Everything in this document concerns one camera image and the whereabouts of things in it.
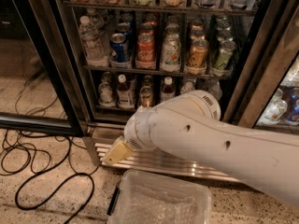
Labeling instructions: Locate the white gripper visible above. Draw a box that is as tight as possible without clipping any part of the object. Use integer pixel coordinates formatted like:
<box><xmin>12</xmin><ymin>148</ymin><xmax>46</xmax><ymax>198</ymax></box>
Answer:
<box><xmin>102</xmin><ymin>106</ymin><xmax>156</xmax><ymax>165</ymax></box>

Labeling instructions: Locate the clear water bottle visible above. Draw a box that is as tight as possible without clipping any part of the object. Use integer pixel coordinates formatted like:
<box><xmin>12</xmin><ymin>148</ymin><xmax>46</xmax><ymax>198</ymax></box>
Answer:
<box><xmin>79</xmin><ymin>16</ymin><xmax>105</xmax><ymax>61</ymax></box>
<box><xmin>87</xmin><ymin>7</ymin><xmax>105</xmax><ymax>31</ymax></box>

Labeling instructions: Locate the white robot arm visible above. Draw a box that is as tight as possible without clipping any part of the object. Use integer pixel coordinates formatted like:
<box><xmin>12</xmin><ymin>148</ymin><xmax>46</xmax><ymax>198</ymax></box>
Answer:
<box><xmin>103</xmin><ymin>90</ymin><xmax>299</xmax><ymax>207</ymax></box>

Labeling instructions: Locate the brown juice bottle left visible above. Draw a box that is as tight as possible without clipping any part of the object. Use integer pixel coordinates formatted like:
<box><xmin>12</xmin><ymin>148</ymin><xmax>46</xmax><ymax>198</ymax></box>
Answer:
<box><xmin>117</xmin><ymin>74</ymin><xmax>135</xmax><ymax>109</ymax></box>

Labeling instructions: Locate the brown juice bottle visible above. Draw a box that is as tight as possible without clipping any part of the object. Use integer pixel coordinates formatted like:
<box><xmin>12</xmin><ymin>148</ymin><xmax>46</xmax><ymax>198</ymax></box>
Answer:
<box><xmin>160</xmin><ymin>77</ymin><xmax>176</xmax><ymax>103</ymax></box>
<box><xmin>117</xmin><ymin>74</ymin><xmax>135</xmax><ymax>109</ymax></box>

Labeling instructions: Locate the bottom shelf brown can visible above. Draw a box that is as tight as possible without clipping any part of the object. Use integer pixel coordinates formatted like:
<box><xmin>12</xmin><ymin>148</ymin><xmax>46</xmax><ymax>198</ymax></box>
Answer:
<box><xmin>139</xmin><ymin>86</ymin><xmax>153</xmax><ymax>107</ymax></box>

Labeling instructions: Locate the brown juice bottle right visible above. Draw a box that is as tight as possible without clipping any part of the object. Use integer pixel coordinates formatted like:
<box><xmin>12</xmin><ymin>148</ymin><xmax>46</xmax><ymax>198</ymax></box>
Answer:
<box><xmin>160</xmin><ymin>77</ymin><xmax>176</xmax><ymax>103</ymax></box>

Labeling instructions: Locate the bottom shelf water bottle left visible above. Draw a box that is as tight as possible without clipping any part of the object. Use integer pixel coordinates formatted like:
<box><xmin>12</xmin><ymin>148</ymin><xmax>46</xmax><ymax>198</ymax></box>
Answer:
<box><xmin>180</xmin><ymin>81</ymin><xmax>195</xmax><ymax>94</ymax></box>

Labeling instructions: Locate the shelf water bottle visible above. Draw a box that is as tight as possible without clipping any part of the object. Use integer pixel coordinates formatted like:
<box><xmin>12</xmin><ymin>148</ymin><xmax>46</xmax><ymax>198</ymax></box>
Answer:
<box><xmin>180</xmin><ymin>81</ymin><xmax>195</xmax><ymax>94</ymax></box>
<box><xmin>206</xmin><ymin>80</ymin><xmax>222</xmax><ymax>101</ymax></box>

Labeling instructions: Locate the open glass fridge door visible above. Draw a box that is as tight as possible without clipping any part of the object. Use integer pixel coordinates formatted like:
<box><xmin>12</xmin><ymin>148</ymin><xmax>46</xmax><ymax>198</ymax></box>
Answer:
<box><xmin>0</xmin><ymin>0</ymin><xmax>87</xmax><ymax>136</ymax></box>

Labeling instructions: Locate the stainless steel fridge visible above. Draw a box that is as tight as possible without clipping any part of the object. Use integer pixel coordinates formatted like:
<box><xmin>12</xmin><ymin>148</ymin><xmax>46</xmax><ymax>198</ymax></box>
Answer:
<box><xmin>43</xmin><ymin>0</ymin><xmax>299</xmax><ymax>185</ymax></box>

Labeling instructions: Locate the bottom shelf water bottle right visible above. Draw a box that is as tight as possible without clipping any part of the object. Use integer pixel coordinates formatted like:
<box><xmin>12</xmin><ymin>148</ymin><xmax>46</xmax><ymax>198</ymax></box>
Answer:
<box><xmin>206</xmin><ymin>80</ymin><xmax>222</xmax><ymax>101</ymax></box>

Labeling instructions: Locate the clear plastic storage bin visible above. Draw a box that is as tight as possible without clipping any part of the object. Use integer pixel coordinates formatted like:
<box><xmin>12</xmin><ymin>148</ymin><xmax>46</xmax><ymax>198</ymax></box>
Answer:
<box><xmin>107</xmin><ymin>170</ymin><xmax>211</xmax><ymax>224</ymax></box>

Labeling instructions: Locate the blue Pepsi can front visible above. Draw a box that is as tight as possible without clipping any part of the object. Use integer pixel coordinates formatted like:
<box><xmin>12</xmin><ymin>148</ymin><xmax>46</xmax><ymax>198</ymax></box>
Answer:
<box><xmin>110</xmin><ymin>33</ymin><xmax>130</xmax><ymax>63</ymax></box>

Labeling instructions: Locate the red Coca-Cola can front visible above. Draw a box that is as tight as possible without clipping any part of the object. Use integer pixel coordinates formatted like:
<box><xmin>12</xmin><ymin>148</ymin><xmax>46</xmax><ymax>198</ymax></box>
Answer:
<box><xmin>137</xmin><ymin>34</ymin><xmax>155</xmax><ymax>63</ymax></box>

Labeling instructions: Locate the gold soda can front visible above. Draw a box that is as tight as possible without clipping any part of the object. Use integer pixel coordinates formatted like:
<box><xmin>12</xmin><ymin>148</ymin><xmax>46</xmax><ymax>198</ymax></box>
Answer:
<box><xmin>187</xmin><ymin>39</ymin><xmax>209</xmax><ymax>69</ymax></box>

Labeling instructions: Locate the green soda can front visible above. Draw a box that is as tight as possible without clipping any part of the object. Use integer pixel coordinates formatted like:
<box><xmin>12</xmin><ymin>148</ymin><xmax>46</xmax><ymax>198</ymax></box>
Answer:
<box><xmin>212</xmin><ymin>40</ymin><xmax>236</xmax><ymax>71</ymax></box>

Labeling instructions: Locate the white can right compartment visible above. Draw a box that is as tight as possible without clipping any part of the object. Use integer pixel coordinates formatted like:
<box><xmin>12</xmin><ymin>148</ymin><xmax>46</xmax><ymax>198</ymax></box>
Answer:
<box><xmin>259</xmin><ymin>99</ymin><xmax>288</xmax><ymax>125</ymax></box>

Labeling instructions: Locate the blue can right compartment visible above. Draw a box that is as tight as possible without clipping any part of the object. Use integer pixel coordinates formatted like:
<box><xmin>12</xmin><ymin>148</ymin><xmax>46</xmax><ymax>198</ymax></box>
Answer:
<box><xmin>283</xmin><ymin>88</ymin><xmax>299</xmax><ymax>125</ymax></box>

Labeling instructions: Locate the black floor cable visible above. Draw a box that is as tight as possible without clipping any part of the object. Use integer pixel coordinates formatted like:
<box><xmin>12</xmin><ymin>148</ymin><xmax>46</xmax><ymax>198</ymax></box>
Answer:
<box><xmin>0</xmin><ymin>128</ymin><xmax>96</xmax><ymax>224</ymax></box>

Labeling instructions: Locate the middle wire shelf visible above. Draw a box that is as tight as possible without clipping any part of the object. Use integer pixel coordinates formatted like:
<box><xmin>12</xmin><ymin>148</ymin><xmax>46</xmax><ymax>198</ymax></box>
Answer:
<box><xmin>83</xmin><ymin>65</ymin><xmax>232</xmax><ymax>80</ymax></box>

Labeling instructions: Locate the wire shelf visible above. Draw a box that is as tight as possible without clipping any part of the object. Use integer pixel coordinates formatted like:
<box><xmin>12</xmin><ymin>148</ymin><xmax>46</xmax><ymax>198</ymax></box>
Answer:
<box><xmin>83</xmin><ymin>65</ymin><xmax>232</xmax><ymax>80</ymax></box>
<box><xmin>64</xmin><ymin>1</ymin><xmax>257</xmax><ymax>16</ymax></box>

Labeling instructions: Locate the upper wire shelf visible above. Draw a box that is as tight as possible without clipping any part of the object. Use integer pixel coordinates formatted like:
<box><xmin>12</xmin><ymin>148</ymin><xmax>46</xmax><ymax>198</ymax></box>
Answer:
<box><xmin>64</xmin><ymin>1</ymin><xmax>257</xmax><ymax>16</ymax></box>

